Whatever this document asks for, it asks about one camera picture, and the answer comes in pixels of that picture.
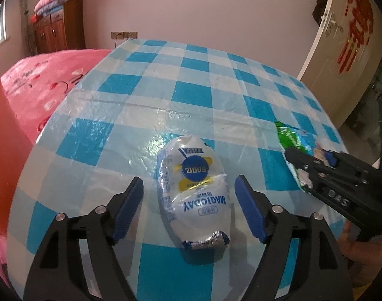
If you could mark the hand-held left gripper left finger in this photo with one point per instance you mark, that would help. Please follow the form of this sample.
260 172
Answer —
128 210

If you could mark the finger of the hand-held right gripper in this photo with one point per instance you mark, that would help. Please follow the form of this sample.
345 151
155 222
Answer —
330 158
304 160

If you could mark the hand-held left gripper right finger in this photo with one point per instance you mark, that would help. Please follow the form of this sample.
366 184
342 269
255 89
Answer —
250 207

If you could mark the blue cartoon snack packet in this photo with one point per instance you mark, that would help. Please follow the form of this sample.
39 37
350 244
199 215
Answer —
288 138

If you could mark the clear white plastic bag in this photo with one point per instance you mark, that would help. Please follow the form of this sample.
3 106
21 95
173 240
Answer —
194 194

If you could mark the person's right hand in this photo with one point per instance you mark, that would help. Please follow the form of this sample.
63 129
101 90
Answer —
357 257

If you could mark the cream door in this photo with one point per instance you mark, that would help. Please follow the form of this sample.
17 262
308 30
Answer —
322 84

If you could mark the blue checked plastic tablecloth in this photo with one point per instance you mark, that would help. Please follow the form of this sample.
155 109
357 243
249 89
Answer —
178 94

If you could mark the red door decoration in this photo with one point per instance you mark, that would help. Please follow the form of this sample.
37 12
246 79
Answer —
357 22

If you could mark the dark brown hanging bag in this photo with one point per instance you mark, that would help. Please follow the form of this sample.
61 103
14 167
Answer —
322 3

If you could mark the pink bed blanket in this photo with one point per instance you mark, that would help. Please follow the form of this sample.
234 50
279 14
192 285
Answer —
37 75

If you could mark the brown wooden cabinet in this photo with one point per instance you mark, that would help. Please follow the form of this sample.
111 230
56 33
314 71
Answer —
62 31

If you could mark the small red object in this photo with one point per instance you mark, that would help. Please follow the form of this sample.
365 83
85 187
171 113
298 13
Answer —
34 18

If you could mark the grey curtain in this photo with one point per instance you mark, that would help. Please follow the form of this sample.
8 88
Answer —
28 22

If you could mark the beige wall sockets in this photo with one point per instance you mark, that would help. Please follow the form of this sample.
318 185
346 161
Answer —
124 35

